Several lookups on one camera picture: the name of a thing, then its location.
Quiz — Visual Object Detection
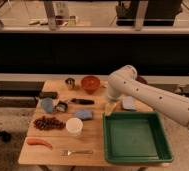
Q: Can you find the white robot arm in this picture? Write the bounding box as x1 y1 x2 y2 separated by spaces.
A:
106 65 189 129

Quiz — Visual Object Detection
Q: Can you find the blue sponge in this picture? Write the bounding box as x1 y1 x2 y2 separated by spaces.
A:
74 109 93 120

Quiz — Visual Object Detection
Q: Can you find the red bowl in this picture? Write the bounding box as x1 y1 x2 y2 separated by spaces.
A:
81 76 100 94

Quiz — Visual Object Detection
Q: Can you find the green plastic tray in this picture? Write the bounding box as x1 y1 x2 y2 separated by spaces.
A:
103 112 173 164

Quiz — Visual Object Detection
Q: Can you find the white paper cup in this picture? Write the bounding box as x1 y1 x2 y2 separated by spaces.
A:
66 118 83 137

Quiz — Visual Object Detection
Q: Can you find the purple bowl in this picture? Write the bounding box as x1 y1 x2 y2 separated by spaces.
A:
136 76 148 85

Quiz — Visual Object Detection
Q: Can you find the small metal cup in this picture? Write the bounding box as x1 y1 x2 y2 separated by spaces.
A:
65 78 75 90

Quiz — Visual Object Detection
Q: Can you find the wooden table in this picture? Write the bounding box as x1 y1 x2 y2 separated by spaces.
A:
18 79 172 168

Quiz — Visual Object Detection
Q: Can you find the blue cup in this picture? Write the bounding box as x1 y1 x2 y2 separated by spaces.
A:
41 98 54 113

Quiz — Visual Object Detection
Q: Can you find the black rectangular block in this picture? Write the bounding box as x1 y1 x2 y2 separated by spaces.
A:
39 92 58 99

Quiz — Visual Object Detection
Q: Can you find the silver fork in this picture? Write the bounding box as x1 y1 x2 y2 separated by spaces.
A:
61 150 93 156

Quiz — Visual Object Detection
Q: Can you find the bunch of red grapes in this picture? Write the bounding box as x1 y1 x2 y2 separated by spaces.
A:
33 116 65 131

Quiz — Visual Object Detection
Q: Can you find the dark cabinet in background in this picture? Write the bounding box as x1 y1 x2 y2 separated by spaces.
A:
115 0 183 26

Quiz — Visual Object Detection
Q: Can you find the black chair base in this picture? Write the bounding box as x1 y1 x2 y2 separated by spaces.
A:
0 131 11 142

